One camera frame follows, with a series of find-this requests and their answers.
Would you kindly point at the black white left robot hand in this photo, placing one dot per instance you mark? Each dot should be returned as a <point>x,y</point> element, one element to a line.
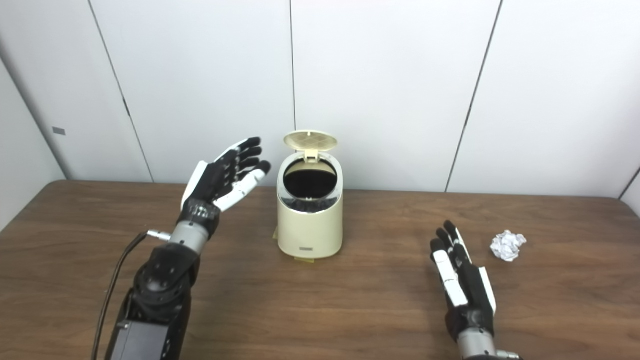
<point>215,180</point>

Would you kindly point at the white paper ball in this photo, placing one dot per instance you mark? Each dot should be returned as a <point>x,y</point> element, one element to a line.
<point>508,246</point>

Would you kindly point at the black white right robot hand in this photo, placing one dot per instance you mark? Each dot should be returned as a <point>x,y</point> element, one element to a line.
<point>472,290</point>

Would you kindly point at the cream-colored trash bin body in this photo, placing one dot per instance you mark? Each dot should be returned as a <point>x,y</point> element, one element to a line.
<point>310,232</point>

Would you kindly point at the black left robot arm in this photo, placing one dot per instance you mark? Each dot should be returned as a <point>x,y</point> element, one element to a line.
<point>160,280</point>

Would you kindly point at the round cream bin lid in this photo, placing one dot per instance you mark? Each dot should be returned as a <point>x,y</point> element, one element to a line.
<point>310,140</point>

